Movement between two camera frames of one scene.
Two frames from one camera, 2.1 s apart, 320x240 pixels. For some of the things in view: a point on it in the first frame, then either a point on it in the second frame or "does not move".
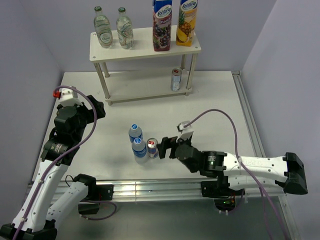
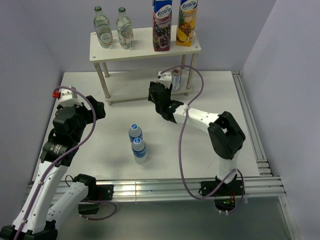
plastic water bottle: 139,149 does not move
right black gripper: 168,142 to 169,90
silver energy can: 176,73 does not move
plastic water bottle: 135,132 does not move
